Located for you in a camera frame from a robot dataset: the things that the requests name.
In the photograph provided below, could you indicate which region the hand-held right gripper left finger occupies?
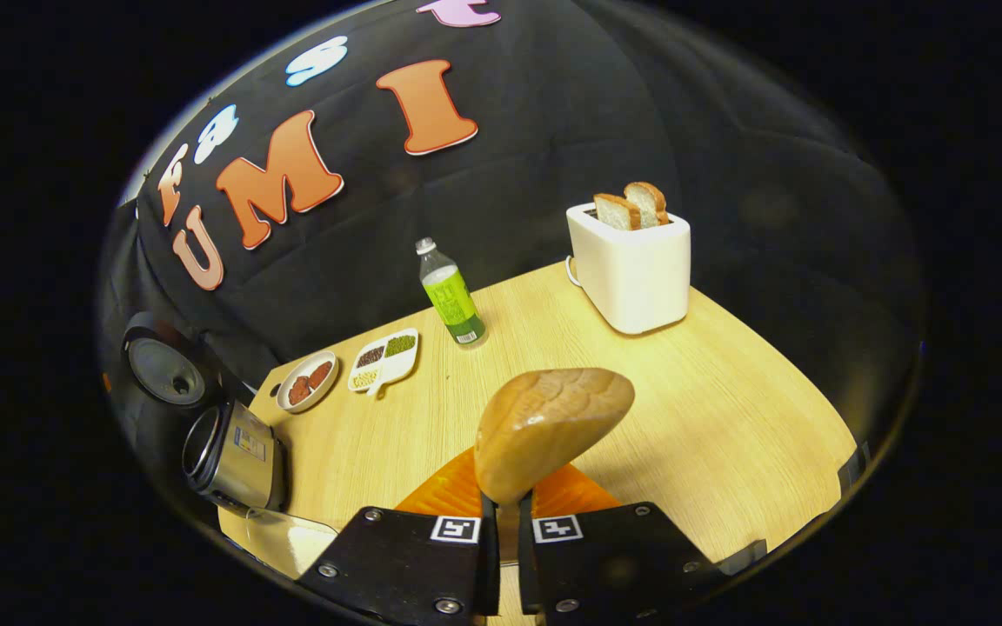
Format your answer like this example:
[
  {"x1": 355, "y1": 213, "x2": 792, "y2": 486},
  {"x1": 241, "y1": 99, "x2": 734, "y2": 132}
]
[{"x1": 297, "y1": 448, "x2": 500, "y2": 626}]

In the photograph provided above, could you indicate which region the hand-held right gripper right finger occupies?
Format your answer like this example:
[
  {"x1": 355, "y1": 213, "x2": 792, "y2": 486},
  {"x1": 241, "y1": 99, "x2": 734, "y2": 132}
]
[{"x1": 518, "y1": 465, "x2": 730, "y2": 623}]

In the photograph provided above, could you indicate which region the uncooked white rice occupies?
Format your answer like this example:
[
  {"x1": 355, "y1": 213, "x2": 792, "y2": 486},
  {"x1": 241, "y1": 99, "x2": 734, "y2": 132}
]
[{"x1": 249, "y1": 520, "x2": 332, "y2": 576}]

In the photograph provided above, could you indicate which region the wooden spoon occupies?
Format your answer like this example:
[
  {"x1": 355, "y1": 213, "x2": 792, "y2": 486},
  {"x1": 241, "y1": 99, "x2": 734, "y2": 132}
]
[{"x1": 475, "y1": 368, "x2": 636, "y2": 566}]

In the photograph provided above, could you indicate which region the dark grey rice cooker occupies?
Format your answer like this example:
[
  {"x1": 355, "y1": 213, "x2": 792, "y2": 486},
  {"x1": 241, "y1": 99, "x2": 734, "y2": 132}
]
[{"x1": 123, "y1": 311, "x2": 289, "y2": 514}]

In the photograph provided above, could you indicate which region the round plate with red meat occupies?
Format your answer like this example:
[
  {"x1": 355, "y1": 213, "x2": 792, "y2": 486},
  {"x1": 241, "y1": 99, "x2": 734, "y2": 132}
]
[{"x1": 277, "y1": 350, "x2": 340, "y2": 414}]

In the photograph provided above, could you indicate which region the white divided dish with beans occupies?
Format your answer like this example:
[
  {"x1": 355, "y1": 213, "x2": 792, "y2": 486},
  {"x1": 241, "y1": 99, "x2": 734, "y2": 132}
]
[{"x1": 347, "y1": 328, "x2": 420, "y2": 398}]

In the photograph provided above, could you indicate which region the green label plastic bottle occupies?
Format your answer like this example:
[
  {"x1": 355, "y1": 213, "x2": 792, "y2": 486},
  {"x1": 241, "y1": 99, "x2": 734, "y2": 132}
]
[{"x1": 415, "y1": 237, "x2": 487, "y2": 347}]

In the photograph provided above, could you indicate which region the white toaster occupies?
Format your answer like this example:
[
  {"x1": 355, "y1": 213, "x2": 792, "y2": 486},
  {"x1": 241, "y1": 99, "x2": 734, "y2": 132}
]
[{"x1": 565, "y1": 202, "x2": 691, "y2": 336}]

